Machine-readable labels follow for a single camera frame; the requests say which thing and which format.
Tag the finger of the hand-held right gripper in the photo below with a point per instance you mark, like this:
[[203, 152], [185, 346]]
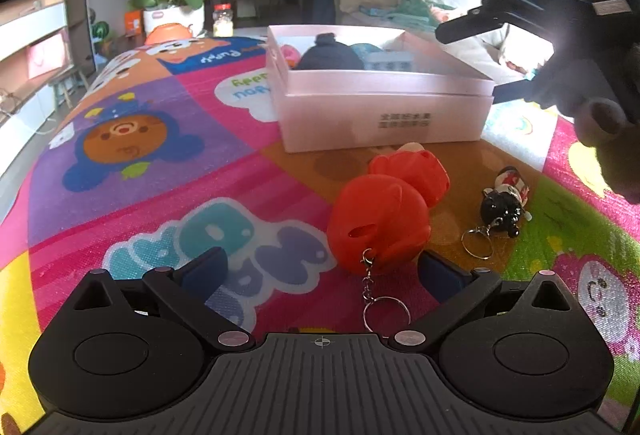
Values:
[[465, 27], [512, 91]]

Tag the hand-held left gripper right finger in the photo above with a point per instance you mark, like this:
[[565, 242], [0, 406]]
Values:
[[442, 275]]

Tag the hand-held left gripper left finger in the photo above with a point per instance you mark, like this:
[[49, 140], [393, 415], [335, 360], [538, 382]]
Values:
[[202, 272]]

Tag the blue white tissue packet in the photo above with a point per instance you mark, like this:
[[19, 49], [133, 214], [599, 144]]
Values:
[[385, 60]]

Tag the black plush toy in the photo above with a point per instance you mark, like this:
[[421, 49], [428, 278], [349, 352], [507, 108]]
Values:
[[330, 55]]

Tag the pink cardboard box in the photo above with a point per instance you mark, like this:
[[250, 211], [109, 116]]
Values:
[[350, 115]]

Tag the person's right hand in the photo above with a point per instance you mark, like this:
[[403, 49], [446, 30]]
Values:
[[600, 135]]

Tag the green cloth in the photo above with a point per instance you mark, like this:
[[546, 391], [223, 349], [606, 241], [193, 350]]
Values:
[[415, 7]]

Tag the red toy with cream top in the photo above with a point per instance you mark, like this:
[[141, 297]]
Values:
[[420, 170]]

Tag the colourful cartoon play mat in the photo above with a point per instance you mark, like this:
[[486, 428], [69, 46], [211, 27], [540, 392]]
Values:
[[150, 175]]

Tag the wooden stool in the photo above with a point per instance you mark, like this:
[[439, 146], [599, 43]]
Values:
[[67, 80]]

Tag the orange round container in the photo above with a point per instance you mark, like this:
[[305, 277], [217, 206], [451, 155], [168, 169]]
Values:
[[167, 34]]

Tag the red lid plastic jar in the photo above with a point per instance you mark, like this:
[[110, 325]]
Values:
[[223, 22]]

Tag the orange white carton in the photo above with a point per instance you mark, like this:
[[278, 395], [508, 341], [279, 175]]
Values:
[[132, 21]]

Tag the green striped ball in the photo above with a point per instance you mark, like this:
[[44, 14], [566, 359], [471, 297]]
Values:
[[101, 30]]

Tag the pink paper bag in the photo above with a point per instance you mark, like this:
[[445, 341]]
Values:
[[45, 55]]

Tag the wooden television cabinet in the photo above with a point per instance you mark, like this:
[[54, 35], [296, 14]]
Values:
[[30, 22]]

